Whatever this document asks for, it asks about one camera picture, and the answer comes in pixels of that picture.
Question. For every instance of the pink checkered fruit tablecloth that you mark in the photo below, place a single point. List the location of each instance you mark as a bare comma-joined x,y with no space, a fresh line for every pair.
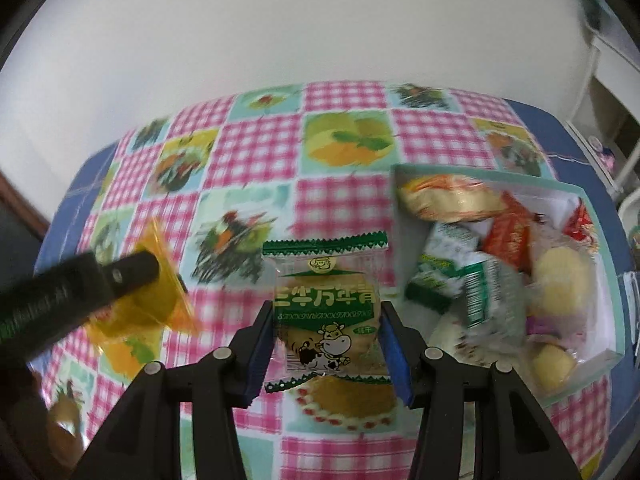
260,185

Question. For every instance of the green white wafer packet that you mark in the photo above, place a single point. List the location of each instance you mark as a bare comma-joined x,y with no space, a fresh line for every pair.
495,312

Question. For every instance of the clear packet round yellow pastry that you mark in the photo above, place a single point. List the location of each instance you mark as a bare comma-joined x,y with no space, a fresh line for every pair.
564,281

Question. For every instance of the white shelf unit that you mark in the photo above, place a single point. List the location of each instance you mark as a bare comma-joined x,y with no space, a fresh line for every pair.
604,119

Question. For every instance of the beige orange swiss roll packet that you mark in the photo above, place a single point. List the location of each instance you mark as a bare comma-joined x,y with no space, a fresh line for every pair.
450,198

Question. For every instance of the white teal-edged box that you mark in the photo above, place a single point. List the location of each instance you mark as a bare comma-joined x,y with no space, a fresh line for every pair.
605,342

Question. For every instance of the red patterned snack bag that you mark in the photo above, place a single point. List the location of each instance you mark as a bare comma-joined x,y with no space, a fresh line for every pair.
580,228

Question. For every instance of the white green text packet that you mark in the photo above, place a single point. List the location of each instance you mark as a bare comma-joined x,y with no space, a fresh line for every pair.
438,278

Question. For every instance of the blue plaid cloth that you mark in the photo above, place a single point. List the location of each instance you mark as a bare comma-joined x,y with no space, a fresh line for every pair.
575,169

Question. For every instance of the yellow soft bread packet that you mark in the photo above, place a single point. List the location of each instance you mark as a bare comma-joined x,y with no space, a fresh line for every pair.
164,302

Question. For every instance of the red gold-print snack packet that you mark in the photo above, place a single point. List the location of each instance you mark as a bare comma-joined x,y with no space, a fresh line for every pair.
508,237

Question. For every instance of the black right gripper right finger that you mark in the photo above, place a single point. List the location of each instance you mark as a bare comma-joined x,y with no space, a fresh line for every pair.
514,439

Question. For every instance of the white orange-print snack packet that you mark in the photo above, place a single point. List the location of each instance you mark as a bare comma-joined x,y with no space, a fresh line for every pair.
450,337

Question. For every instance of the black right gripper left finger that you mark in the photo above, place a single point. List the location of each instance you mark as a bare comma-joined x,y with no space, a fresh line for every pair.
140,438

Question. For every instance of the yellow triangular snack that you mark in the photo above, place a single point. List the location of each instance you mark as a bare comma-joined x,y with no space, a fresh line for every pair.
551,366

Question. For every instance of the green cow biscuit packet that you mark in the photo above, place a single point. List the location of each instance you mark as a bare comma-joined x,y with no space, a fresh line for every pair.
327,308

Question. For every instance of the purple swiss roll packet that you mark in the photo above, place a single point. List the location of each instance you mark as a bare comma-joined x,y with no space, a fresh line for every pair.
565,331

